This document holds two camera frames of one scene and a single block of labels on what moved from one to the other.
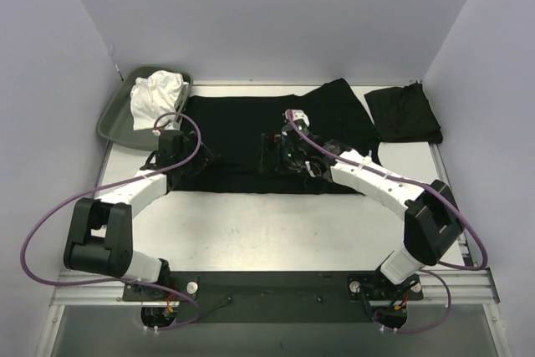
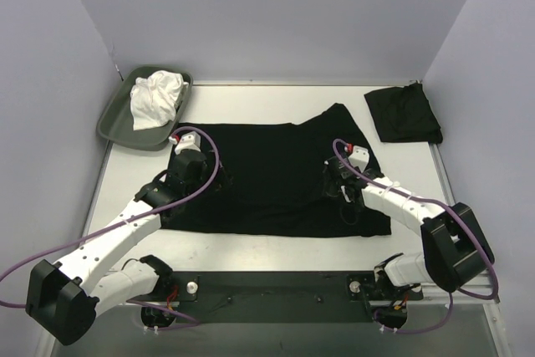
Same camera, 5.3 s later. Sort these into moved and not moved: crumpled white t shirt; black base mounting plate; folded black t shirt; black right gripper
Moved: black right gripper
Not moved: black base mounting plate; crumpled white t shirt; folded black t shirt
